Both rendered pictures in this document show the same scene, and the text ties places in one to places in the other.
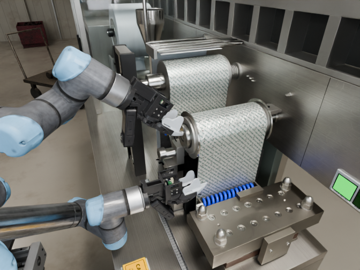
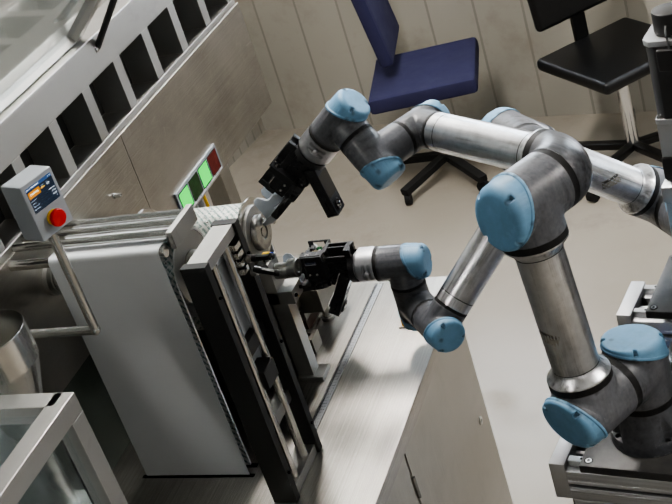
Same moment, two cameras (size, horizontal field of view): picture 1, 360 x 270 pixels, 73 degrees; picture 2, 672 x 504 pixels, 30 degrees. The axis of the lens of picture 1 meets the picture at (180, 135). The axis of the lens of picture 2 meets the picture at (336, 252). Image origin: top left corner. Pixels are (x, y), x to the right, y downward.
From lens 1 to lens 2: 2.84 m
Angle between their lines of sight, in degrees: 103
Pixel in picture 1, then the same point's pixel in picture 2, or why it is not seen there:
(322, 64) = (106, 134)
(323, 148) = (159, 197)
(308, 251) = not seen: hidden behind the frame
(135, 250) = (405, 339)
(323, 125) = (145, 179)
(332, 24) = (88, 96)
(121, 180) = (352, 445)
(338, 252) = not seen: outside the picture
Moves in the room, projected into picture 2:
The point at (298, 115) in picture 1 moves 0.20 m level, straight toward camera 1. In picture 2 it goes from (131, 204) to (213, 168)
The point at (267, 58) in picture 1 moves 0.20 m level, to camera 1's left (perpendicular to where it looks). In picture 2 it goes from (71, 196) to (133, 207)
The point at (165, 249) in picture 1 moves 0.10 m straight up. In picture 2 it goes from (370, 332) to (358, 295)
